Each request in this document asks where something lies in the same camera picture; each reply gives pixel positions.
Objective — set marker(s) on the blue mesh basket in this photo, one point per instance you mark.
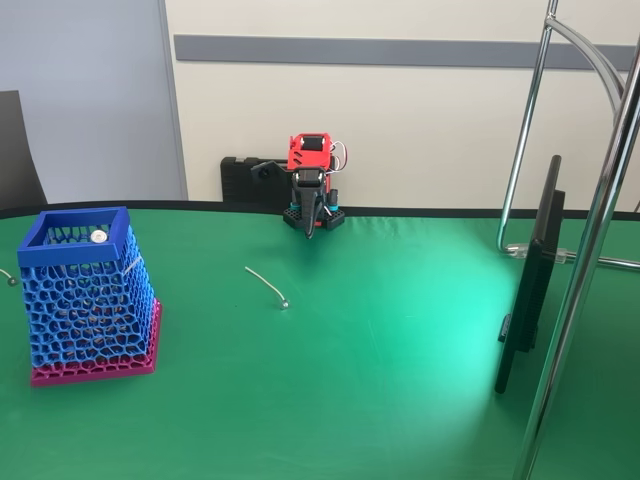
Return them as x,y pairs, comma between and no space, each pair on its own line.
70,252

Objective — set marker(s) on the chrome tube stand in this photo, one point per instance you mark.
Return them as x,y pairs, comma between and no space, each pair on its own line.
575,300

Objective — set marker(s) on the grey door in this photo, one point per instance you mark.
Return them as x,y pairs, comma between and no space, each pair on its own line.
90,100

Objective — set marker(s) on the clear plastic clip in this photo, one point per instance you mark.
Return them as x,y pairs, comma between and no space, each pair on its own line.
517,250

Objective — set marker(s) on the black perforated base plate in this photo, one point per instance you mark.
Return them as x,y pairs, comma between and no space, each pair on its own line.
334,220

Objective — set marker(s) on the grey wall rail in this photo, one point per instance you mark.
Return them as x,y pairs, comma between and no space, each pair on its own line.
350,51

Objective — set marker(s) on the green cloth with black border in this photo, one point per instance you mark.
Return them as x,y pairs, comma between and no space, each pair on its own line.
320,375

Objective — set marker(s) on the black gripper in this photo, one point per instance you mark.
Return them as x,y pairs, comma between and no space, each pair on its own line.
307,196

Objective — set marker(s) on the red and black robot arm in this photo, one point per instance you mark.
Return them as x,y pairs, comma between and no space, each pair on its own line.
300,155

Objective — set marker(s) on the black monitor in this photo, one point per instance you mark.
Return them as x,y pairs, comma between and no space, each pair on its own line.
530,300

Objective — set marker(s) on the black plastic case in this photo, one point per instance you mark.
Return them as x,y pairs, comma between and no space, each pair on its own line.
235,180

